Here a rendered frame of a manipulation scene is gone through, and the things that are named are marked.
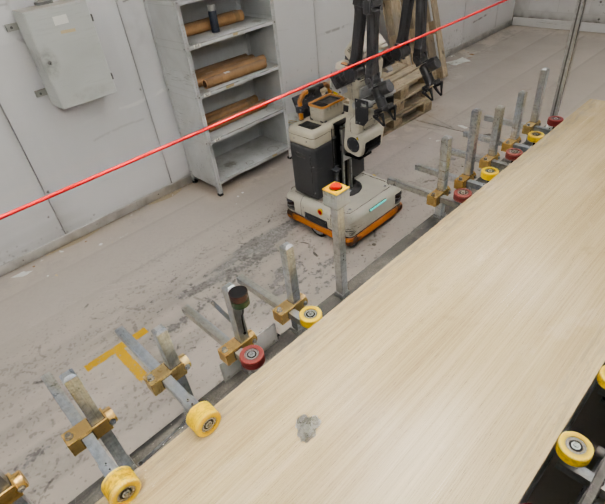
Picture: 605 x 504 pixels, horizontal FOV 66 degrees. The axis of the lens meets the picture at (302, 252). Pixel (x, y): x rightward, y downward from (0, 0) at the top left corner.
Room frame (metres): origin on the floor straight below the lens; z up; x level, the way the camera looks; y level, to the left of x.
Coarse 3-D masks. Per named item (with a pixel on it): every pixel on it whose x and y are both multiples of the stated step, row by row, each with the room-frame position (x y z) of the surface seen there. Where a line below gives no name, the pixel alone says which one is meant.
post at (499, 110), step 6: (498, 108) 2.23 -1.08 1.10; (504, 108) 2.23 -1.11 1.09; (498, 114) 2.22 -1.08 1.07; (498, 120) 2.22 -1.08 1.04; (492, 126) 2.24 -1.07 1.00; (498, 126) 2.21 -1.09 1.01; (492, 132) 2.23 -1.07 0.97; (498, 132) 2.22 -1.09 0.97; (492, 138) 2.23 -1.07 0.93; (498, 138) 2.23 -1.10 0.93; (492, 144) 2.23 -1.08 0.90; (498, 144) 2.23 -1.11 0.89; (492, 150) 2.22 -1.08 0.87
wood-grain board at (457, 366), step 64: (576, 128) 2.29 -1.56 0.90; (512, 192) 1.75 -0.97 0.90; (576, 192) 1.68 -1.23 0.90; (448, 256) 1.36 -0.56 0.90; (512, 256) 1.31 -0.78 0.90; (576, 256) 1.27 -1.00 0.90; (320, 320) 1.11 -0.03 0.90; (384, 320) 1.07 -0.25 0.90; (448, 320) 1.04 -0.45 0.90; (512, 320) 1.00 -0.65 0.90; (576, 320) 0.97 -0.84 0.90; (256, 384) 0.88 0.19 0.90; (320, 384) 0.85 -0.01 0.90; (384, 384) 0.82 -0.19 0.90; (448, 384) 0.80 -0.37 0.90; (512, 384) 0.77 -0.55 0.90; (576, 384) 0.74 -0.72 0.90; (192, 448) 0.69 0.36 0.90; (256, 448) 0.67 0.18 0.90; (320, 448) 0.65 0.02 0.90; (384, 448) 0.63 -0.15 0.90; (448, 448) 0.61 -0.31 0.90; (512, 448) 0.59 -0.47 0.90
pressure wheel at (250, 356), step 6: (246, 348) 1.02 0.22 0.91; (252, 348) 1.02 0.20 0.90; (258, 348) 1.01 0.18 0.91; (240, 354) 1.00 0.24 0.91; (246, 354) 0.99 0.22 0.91; (252, 354) 0.99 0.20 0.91; (258, 354) 0.99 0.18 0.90; (264, 354) 1.00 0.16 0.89; (240, 360) 0.98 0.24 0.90; (246, 360) 0.97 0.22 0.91; (252, 360) 0.97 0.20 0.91; (258, 360) 0.96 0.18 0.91; (264, 360) 0.98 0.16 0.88; (246, 366) 0.96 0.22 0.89; (252, 366) 0.95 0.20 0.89; (258, 366) 0.96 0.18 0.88
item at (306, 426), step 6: (300, 420) 0.73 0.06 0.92; (306, 420) 0.73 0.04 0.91; (312, 420) 0.72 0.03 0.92; (318, 420) 0.73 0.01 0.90; (300, 426) 0.71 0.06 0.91; (306, 426) 0.71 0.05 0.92; (312, 426) 0.71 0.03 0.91; (300, 432) 0.70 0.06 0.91; (306, 432) 0.70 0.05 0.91; (312, 432) 0.69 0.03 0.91; (300, 438) 0.68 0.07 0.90; (306, 438) 0.68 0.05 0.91
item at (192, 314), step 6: (186, 306) 1.30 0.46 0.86; (186, 312) 1.27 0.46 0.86; (192, 312) 1.27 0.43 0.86; (192, 318) 1.24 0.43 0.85; (198, 318) 1.23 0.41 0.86; (204, 318) 1.23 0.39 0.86; (198, 324) 1.21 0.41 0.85; (204, 324) 1.20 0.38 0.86; (210, 324) 1.19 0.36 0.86; (204, 330) 1.19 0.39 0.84; (210, 330) 1.16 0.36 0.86; (216, 330) 1.16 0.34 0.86; (210, 336) 1.16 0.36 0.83; (216, 336) 1.13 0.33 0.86; (222, 336) 1.13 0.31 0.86; (222, 342) 1.10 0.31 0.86; (240, 348) 1.06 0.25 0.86; (252, 372) 0.98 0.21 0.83
